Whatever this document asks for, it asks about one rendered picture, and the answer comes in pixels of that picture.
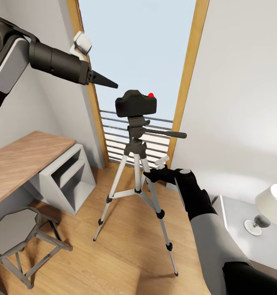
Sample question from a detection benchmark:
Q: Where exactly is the digital camera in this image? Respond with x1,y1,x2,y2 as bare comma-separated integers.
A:
115,90,157,118

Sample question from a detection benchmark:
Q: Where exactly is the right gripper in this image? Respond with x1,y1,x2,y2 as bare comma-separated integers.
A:
143,164,170,183

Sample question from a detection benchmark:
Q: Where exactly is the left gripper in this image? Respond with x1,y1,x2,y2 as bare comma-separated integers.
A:
50,48,118,89

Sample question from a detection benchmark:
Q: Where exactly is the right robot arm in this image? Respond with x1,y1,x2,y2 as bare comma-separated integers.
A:
143,155,277,295

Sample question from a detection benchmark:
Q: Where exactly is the camera tripod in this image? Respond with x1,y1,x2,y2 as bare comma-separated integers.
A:
93,116,187,276

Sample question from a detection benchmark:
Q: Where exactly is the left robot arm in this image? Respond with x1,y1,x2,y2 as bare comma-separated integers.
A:
0,17,118,107

